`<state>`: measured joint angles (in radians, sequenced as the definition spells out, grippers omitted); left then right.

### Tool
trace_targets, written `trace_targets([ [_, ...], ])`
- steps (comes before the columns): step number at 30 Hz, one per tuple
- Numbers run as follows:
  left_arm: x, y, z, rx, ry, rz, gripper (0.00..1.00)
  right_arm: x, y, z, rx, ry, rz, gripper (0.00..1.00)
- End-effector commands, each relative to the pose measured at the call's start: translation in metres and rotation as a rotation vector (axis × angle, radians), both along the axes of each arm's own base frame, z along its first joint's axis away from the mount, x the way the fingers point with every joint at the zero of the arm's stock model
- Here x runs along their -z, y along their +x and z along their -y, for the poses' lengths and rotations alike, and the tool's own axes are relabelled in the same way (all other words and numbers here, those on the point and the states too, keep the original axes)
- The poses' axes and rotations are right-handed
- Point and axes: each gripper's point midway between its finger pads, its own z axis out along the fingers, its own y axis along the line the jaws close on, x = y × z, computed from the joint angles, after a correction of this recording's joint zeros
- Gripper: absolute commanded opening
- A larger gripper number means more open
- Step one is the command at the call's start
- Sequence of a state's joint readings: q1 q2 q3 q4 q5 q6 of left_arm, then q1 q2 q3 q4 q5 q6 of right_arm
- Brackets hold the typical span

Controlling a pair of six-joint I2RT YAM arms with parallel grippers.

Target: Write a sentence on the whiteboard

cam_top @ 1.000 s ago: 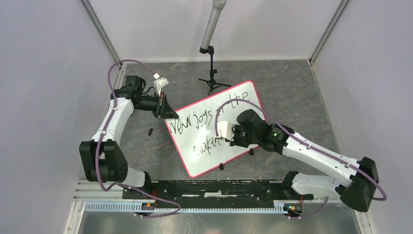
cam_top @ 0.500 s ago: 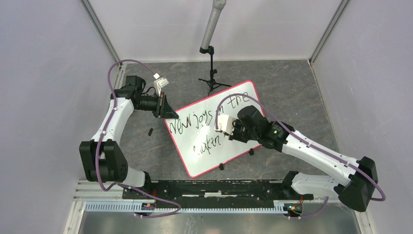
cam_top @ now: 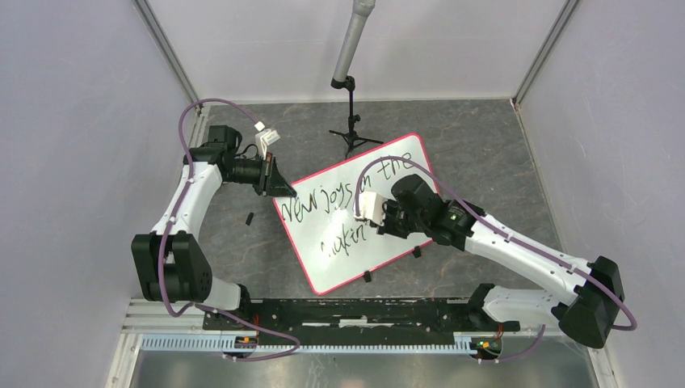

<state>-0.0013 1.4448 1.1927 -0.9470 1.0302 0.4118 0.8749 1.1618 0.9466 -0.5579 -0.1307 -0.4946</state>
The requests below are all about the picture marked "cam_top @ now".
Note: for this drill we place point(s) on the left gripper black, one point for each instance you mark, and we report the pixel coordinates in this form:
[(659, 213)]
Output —
[(271, 181)]

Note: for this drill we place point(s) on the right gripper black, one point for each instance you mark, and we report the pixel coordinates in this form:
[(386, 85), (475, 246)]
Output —
[(388, 205)]

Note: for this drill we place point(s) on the whiteboard with pink frame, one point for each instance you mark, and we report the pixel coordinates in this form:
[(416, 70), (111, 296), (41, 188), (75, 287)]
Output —
[(332, 247)]

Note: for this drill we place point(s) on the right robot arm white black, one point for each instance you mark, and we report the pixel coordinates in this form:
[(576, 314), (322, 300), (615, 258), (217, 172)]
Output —
[(582, 298)]

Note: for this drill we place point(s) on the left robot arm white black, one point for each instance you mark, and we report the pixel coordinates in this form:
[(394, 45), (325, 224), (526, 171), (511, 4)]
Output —
[(170, 264)]

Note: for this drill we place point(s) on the black microphone tripod stand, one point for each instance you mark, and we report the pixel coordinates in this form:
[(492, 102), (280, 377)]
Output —
[(351, 137)]

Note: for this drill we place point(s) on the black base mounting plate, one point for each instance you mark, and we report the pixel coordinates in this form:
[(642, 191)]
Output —
[(369, 321)]

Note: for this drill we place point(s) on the silver microphone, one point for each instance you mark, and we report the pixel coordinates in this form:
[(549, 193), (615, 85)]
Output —
[(361, 10)]

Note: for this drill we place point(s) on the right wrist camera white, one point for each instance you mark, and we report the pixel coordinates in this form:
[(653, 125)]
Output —
[(369, 207)]

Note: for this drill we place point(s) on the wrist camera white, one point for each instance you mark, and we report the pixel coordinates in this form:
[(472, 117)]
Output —
[(369, 207), (264, 138)]

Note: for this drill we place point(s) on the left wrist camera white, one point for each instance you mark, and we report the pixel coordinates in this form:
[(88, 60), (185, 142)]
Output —
[(264, 138)]

